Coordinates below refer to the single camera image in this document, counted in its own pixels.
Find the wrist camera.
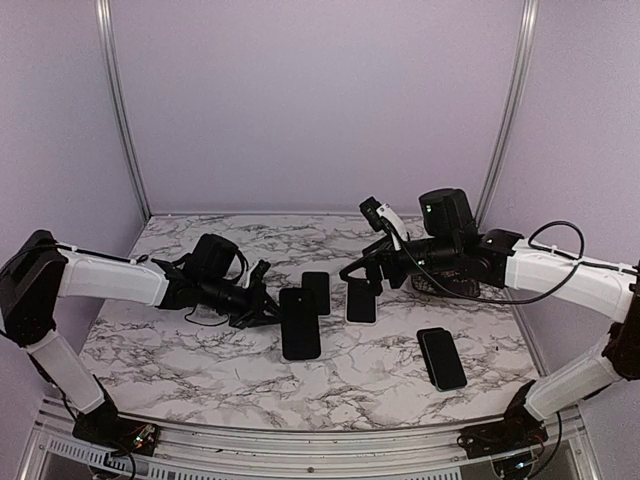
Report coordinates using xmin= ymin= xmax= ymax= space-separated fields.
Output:
xmin=359 ymin=197 xmax=410 ymax=251
xmin=243 ymin=260 xmax=271 ymax=289

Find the front aluminium rail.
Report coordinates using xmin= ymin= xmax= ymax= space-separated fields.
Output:
xmin=19 ymin=394 xmax=596 ymax=480

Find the black phone with silver edge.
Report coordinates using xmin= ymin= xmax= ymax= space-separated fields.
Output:
xmin=345 ymin=279 xmax=378 ymax=325

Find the right aluminium frame post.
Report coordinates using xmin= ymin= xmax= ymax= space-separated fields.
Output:
xmin=475 ymin=0 xmax=540 ymax=226

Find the black floral cloth mat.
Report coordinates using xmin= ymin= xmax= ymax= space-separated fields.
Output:
xmin=410 ymin=271 xmax=481 ymax=299

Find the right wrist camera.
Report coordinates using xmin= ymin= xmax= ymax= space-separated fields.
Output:
xmin=359 ymin=197 xmax=410 ymax=251

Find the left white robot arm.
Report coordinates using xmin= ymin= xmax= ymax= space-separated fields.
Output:
xmin=1 ymin=230 xmax=281 ymax=445

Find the left aluminium frame post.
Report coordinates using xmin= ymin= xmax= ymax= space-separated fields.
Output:
xmin=95 ymin=0 xmax=152 ymax=223

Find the black phone with camera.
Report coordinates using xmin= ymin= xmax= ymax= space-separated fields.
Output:
xmin=279 ymin=288 xmax=321 ymax=361

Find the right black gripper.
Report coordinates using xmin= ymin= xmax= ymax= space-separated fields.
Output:
xmin=340 ymin=232 xmax=460 ymax=295

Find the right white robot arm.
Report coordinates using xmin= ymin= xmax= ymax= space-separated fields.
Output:
xmin=339 ymin=188 xmax=639 ymax=448

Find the black phone case near right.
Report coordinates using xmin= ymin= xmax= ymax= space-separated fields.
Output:
xmin=417 ymin=327 xmax=445 ymax=351

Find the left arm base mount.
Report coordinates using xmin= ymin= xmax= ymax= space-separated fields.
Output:
xmin=72 ymin=400 xmax=160 ymax=456

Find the aluminium frame post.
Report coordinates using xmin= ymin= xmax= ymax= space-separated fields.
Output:
xmin=95 ymin=0 xmax=152 ymax=223
xmin=475 ymin=0 xmax=540 ymax=226

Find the black phone teal edge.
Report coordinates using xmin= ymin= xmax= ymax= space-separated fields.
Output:
xmin=425 ymin=330 xmax=467 ymax=392

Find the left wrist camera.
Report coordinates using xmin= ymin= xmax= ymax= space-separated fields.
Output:
xmin=243 ymin=260 xmax=271 ymax=289

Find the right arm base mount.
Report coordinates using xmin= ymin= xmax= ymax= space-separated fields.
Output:
xmin=457 ymin=380 xmax=549 ymax=459

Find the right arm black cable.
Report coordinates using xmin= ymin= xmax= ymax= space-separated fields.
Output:
xmin=399 ymin=220 xmax=586 ymax=306

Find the lavender phone case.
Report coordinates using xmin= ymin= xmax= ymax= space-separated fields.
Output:
xmin=301 ymin=271 xmax=332 ymax=317

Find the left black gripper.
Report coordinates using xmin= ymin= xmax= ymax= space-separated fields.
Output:
xmin=200 ymin=274 xmax=288 ymax=329

